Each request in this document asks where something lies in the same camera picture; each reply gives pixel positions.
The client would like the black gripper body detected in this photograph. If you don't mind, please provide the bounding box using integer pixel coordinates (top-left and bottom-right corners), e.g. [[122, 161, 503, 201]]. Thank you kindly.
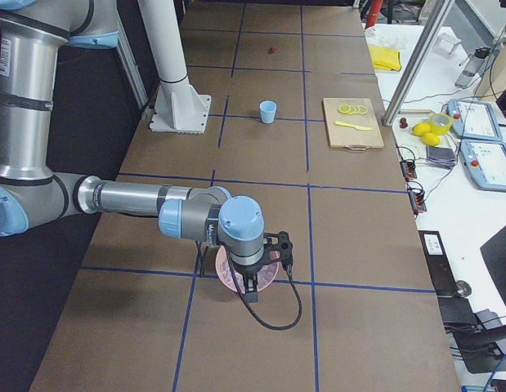
[[234, 262, 263, 295]]

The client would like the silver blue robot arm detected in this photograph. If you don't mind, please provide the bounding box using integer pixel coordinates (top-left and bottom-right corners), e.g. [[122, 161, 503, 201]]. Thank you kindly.
[[0, 1, 270, 302]]

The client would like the light blue plastic cup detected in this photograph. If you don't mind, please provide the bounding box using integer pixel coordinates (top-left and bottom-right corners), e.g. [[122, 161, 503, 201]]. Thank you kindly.
[[259, 100, 277, 124]]

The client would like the wooden cutting board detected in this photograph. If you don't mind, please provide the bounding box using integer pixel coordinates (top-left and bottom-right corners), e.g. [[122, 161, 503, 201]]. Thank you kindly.
[[322, 98, 384, 151]]

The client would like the yellow plastic knife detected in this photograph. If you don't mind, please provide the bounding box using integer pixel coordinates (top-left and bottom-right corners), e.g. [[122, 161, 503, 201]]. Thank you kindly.
[[334, 121, 373, 131]]

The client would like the orange black connector strip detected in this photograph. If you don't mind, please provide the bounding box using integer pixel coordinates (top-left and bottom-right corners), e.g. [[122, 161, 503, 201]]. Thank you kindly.
[[407, 188, 427, 216], [400, 160, 417, 181]]

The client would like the yellow lemon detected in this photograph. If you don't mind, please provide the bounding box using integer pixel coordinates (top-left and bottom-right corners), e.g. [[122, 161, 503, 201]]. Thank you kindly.
[[421, 132, 441, 147], [412, 122, 431, 136]]

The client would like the yellow tape roll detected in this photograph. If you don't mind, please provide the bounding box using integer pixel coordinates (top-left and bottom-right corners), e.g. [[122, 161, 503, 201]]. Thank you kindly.
[[428, 114, 453, 136]]

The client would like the black monitor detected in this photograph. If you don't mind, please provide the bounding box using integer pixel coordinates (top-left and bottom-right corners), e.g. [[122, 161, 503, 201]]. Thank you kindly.
[[481, 226, 506, 306]]

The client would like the yellow cloth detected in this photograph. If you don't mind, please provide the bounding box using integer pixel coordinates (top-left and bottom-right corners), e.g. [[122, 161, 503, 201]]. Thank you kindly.
[[369, 45, 402, 72]]

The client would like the robot teach pendant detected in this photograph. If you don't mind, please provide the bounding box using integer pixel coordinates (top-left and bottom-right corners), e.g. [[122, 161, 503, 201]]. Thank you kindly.
[[460, 140, 506, 192], [446, 99, 503, 141]]

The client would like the clear water bottle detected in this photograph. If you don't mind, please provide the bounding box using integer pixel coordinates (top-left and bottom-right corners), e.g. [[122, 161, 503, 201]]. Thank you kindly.
[[455, 47, 491, 88]]

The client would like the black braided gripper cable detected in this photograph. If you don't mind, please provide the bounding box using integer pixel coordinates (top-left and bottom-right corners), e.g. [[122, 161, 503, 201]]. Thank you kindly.
[[229, 261, 302, 331]]

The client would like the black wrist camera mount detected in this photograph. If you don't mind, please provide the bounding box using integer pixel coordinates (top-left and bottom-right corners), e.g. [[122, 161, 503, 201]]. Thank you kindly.
[[262, 231, 293, 276]]

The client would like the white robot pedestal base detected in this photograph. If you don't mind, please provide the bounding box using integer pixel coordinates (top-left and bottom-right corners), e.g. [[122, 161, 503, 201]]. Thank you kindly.
[[138, 0, 212, 134]]

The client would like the aluminium frame post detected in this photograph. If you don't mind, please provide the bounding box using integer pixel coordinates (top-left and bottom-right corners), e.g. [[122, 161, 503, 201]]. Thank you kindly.
[[382, 0, 455, 127]]

